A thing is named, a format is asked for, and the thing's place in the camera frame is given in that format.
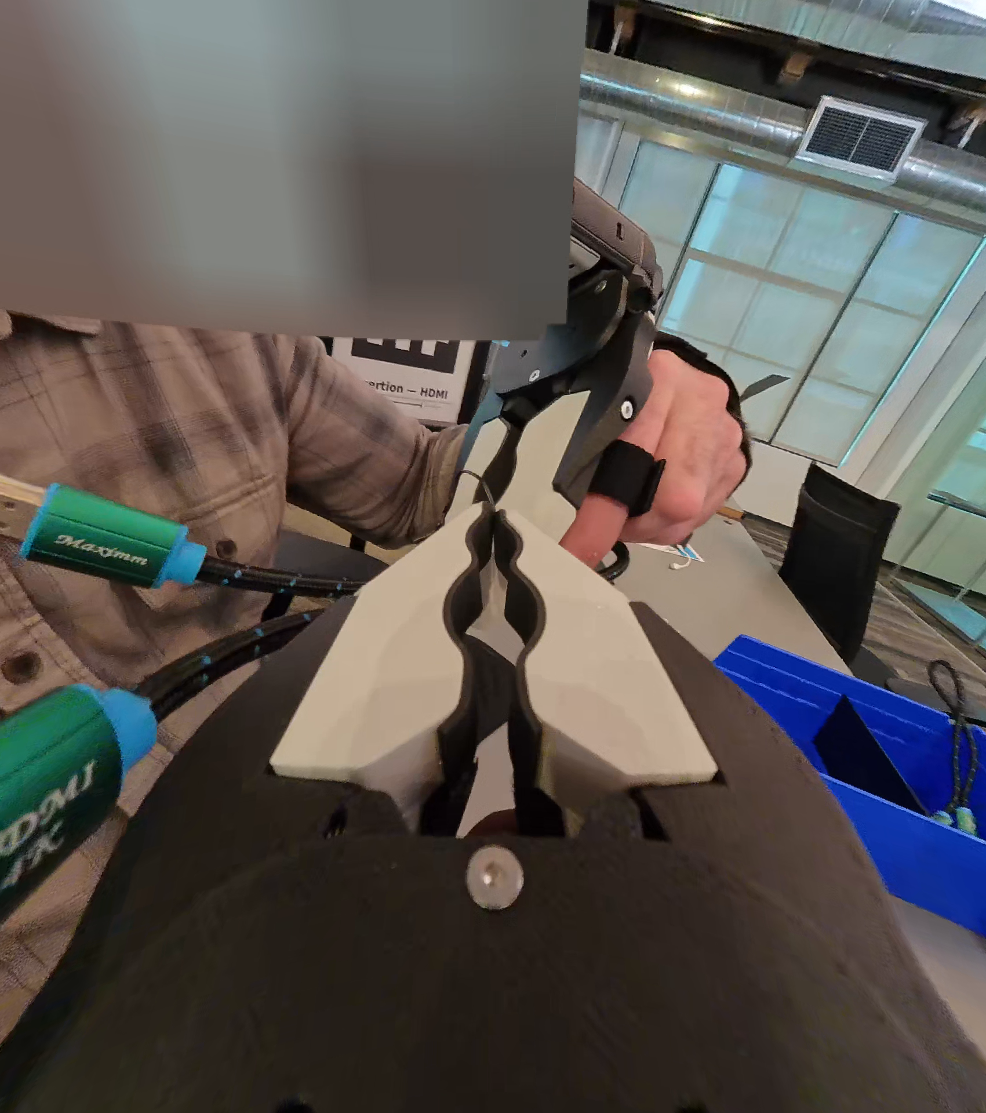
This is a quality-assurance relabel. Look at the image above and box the silver ceiling duct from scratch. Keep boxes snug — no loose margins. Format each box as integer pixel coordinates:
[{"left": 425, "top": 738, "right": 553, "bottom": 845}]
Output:
[{"left": 580, "top": 49, "right": 986, "bottom": 194}]

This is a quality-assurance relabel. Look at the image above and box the blue plastic bin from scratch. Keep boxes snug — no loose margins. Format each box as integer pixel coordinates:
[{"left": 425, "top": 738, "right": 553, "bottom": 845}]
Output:
[{"left": 714, "top": 635, "right": 986, "bottom": 956}]

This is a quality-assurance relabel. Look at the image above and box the person's left hand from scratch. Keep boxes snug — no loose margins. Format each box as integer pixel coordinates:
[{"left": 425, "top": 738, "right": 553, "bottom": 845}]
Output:
[{"left": 559, "top": 340, "right": 753, "bottom": 573}]

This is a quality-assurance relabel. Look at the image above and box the black high-back chair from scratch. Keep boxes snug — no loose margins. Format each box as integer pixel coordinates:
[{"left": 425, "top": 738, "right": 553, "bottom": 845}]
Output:
[{"left": 780, "top": 461, "right": 904, "bottom": 672}]

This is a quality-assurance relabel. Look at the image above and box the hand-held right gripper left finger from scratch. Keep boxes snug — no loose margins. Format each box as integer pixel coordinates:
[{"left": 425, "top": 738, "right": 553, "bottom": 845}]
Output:
[{"left": 271, "top": 505, "right": 485, "bottom": 796}]

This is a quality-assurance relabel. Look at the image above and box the person's left forearm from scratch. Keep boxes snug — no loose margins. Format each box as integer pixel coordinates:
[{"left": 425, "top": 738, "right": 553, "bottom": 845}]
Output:
[{"left": 285, "top": 357, "right": 480, "bottom": 551}]

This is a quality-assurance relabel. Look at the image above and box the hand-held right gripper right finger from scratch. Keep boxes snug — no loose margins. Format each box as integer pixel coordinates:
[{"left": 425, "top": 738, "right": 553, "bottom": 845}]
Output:
[{"left": 502, "top": 508, "right": 722, "bottom": 796}]

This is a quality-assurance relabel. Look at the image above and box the black braided hdmi cable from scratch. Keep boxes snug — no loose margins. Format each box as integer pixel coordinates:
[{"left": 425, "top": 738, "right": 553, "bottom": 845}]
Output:
[
  {"left": 926, "top": 658, "right": 986, "bottom": 829},
  {"left": 0, "top": 470, "right": 369, "bottom": 985}
]

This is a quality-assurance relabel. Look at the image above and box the white ceiling vent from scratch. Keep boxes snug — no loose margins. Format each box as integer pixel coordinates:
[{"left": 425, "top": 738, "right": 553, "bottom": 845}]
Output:
[{"left": 796, "top": 94, "right": 930, "bottom": 180}]

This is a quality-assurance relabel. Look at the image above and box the black blue-bin divider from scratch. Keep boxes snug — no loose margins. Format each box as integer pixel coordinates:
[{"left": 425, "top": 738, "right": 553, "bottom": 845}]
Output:
[{"left": 812, "top": 696, "right": 948, "bottom": 813}]

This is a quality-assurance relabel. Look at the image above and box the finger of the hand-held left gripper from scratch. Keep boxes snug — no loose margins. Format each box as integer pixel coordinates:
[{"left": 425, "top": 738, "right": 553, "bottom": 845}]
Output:
[{"left": 490, "top": 397, "right": 596, "bottom": 558}]

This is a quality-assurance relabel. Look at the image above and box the black desk lamp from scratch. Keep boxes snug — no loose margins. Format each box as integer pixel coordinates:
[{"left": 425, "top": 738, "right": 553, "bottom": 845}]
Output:
[{"left": 735, "top": 371, "right": 795, "bottom": 420}]

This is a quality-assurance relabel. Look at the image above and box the person's plaid shirt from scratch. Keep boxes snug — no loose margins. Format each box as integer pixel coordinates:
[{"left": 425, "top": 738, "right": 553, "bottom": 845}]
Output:
[{"left": 0, "top": 305, "right": 480, "bottom": 1053}]

